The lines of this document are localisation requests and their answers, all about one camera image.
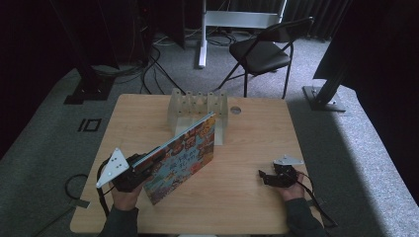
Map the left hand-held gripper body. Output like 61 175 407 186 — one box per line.
95 147 146 194

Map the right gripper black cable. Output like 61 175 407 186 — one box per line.
290 170 340 229

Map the person's left hand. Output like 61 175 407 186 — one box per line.
109 181 146 212

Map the black floor cables bundle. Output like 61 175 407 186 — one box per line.
91 44 186 97

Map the person's right hand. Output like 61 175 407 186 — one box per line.
278 170 306 202

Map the colourful picture book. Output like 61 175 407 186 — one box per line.
132 111 217 206

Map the black folding chair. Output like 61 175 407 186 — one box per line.
214 16 315 100

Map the grey tape strip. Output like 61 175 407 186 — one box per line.
74 197 91 209

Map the clear acrylic book rack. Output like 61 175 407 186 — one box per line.
166 87 229 146

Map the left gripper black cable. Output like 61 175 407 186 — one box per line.
95 157 116 219

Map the dark grey curtain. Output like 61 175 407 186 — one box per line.
284 0 351 41

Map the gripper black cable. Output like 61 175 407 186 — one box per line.
290 170 340 229
95 157 116 219

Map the black stand with metal base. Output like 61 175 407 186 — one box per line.
301 0 355 114

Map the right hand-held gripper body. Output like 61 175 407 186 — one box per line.
268 154 305 190

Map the black looped floor cable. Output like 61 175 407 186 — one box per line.
32 173 89 237

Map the white metal desk frame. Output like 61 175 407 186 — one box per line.
197 0 288 69

